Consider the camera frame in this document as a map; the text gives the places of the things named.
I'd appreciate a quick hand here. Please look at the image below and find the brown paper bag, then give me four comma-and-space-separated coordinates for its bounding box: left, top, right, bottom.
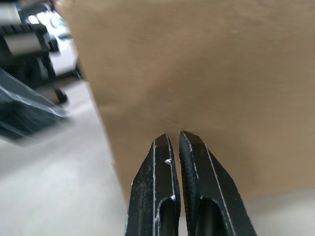
54, 0, 315, 206

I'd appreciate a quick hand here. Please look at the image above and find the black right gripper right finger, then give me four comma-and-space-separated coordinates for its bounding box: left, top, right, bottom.
178, 130, 258, 236

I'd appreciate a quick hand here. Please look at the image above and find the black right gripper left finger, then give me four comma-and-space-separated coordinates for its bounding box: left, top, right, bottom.
125, 133, 182, 236

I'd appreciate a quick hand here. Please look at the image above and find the dark plastic-wrapped box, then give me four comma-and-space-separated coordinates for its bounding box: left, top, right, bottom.
0, 68, 69, 146

